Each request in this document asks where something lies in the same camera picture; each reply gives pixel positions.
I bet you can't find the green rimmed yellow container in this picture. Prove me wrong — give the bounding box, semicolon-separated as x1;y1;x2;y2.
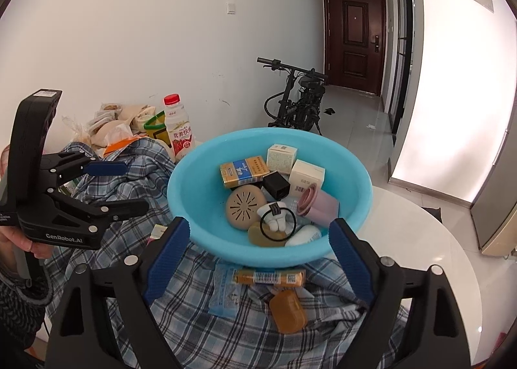
144;111;170;143

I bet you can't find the white plastic bottle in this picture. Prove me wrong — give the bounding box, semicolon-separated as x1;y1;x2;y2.
285;224;322;247

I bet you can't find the beige tote bag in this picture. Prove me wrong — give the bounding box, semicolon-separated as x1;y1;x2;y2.
117;104;158;139

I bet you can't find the orange candy tube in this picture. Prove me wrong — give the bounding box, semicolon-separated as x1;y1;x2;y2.
233;268;308;286

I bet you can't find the black bag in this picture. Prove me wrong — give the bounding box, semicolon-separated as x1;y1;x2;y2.
422;205;445;224

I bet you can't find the person's left hand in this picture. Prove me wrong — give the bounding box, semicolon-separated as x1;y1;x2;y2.
0;225;43;270

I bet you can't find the orange soap box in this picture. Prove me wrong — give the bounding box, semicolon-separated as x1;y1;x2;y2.
269;289;308;334

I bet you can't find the beige round slotted disc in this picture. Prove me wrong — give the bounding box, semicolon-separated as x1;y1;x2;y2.
225;185;267;229

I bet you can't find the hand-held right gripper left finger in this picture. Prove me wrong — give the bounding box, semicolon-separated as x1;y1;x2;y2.
45;216;191;369

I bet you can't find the cream cube carton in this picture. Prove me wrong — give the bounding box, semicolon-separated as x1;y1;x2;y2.
289;159;326;196

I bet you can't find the white toy figurine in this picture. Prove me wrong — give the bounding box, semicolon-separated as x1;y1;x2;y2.
257;201;288;232

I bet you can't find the black framed glass door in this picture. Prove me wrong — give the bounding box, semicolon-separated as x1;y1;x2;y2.
390;0;417;135

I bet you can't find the person's left forearm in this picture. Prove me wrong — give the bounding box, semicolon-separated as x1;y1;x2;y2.
0;256;55;349

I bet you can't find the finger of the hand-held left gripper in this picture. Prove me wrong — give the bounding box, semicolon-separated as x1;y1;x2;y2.
40;152;128;189
45;187;150;233

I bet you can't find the amber soap bar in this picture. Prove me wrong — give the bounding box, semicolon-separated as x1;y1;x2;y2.
247;222;287;247

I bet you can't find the white printed carton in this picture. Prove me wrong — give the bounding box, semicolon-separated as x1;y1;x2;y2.
267;144;299;175

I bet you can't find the orange plastic bag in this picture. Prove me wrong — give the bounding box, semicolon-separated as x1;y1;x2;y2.
103;136;142;157

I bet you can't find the brown entrance door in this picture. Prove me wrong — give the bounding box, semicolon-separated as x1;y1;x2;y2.
322;0;387;97

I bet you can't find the pink cup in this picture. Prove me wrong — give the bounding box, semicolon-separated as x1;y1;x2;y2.
297;185;340;228

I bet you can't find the white desktop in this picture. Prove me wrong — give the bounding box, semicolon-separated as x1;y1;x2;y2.
323;185;483;369

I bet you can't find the blue plaid shirt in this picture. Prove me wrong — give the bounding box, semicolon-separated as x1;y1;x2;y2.
40;138;410;369

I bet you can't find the light blue packet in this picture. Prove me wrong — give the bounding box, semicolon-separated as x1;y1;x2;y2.
209;264;251;316

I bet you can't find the small black box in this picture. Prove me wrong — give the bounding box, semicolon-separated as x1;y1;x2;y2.
262;171;290;199

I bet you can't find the red cap drink bottle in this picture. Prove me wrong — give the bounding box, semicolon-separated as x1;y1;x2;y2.
164;94;196;163

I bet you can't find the blue plastic basin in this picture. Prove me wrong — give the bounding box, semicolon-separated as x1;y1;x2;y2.
167;128;373;268

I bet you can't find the black folding bicycle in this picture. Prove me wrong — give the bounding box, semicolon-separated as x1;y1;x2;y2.
257;57;329;135

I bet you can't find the gold blue cigarette pack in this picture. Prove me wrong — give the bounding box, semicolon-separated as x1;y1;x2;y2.
220;156;271;189

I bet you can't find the black hair tie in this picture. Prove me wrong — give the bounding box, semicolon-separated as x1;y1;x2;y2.
258;207;297;241

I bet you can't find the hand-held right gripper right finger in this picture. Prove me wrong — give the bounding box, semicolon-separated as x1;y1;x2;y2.
329;217;473;369

